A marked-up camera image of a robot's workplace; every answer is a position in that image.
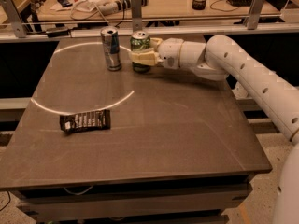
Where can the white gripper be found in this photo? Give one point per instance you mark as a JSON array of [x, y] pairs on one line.
[[169, 53]]

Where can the green soda can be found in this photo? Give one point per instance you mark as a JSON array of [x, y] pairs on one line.
[[139, 41]]

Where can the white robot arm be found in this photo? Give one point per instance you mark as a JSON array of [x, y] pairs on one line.
[[219, 58]]

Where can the silver blue redbull can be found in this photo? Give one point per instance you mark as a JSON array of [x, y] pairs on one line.
[[111, 47]]

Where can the white power strip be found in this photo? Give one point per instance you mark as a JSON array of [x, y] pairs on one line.
[[115, 7]]

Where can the black mesh cup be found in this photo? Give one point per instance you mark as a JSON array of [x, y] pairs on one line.
[[198, 4]]

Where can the black snack bar wrapper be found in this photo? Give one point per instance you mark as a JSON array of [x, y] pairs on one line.
[[85, 121]]

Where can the middle metal bracket post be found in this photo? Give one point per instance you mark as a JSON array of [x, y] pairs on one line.
[[136, 12]]

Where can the metal bracket post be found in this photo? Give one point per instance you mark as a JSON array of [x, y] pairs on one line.
[[252, 20], [14, 18], [136, 12]]

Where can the black device on rail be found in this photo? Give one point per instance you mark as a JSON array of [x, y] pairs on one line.
[[57, 31]]

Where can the right metal bracket post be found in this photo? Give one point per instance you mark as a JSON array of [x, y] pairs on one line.
[[252, 20]]

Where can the left metal bracket post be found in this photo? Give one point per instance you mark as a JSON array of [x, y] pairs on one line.
[[14, 18]]

